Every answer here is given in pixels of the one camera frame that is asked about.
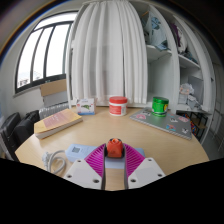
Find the white jar with red lid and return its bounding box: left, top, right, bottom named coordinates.
left=108, top=95, right=129, bottom=117

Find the white radiator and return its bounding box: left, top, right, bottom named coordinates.
left=38, top=102, right=71, bottom=121

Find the black-framed window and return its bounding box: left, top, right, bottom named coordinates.
left=13, top=10, right=80, bottom=95

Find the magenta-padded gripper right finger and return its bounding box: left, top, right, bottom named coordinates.
left=123, top=143, right=166, bottom=190

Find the black chair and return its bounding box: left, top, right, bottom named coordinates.
left=0, top=112, right=22, bottom=162
left=13, top=109, right=41, bottom=147

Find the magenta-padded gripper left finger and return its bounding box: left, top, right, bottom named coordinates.
left=64, top=143, right=107, bottom=191

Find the colourful patterned cloth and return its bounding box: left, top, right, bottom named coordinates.
left=181, top=113, right=202, bottom=142

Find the white shelf unit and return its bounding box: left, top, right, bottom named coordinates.
left=128, top=0, right=215, bottom=116

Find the grey laptop with stickers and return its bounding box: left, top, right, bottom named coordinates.
left=128, top=107, right=194, bottom=141

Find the cardboard box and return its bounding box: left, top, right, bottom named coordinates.
left=39, top=78, right=69, bottom=108

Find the white curtain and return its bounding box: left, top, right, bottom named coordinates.
left=70, top=0, right=150, bottom=105

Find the light blue power strip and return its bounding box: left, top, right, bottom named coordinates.
left=64, top=143, right=147, bottom=170

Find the yellow and pink book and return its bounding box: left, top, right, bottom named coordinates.
left=33, top=108, right=84, bottom=140

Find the green round can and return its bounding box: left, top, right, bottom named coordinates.
left=151, top=96, right=170, bottom=118

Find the small white green box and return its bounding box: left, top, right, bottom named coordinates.
left=75, top=97, right=97, bottom=117

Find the white power cable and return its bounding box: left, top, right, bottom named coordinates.
left=41, top=149, right=68, bottom=175

